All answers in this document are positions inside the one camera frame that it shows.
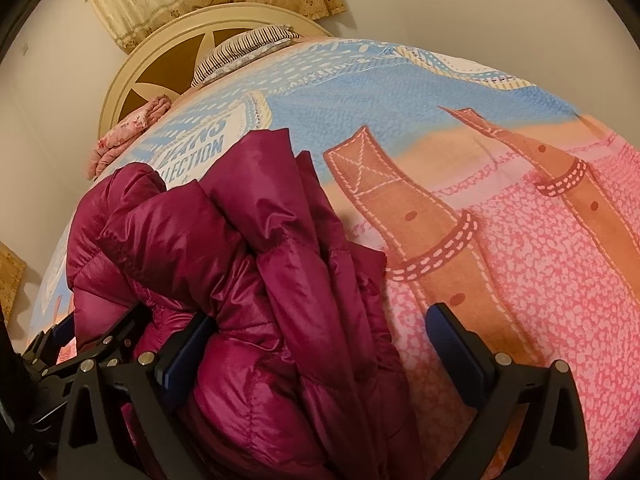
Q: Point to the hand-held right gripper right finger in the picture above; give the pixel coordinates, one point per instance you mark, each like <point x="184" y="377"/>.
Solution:
<point x="457" y="350"/>

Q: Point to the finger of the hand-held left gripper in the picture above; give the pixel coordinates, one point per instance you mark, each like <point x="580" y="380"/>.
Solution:
<point x="110" y="332"/>
<point x="62" y="332"/>

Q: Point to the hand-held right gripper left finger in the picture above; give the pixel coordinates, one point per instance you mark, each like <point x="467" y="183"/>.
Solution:
<point x="187" y="355"/>

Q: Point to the magenta puffer jacket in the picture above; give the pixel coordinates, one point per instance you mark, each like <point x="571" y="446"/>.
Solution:
<point x="260" y="285"/>

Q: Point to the printed blue and pink blanket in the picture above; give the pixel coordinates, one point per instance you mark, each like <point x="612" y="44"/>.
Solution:
<point x="500" y="270"/>

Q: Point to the folded pink floral blanket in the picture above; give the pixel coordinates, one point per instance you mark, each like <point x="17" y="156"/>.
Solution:
<point x="125" y="130"/>

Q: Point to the cream wooden headboard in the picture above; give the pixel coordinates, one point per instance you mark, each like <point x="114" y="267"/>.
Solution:
<point x="150" y="55"/>

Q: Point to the striped pillow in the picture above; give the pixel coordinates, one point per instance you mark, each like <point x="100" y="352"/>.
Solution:
<point x="240" y="46"/>

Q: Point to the pale lace curtain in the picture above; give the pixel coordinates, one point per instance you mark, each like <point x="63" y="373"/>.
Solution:
<point x="145" y="0"/>

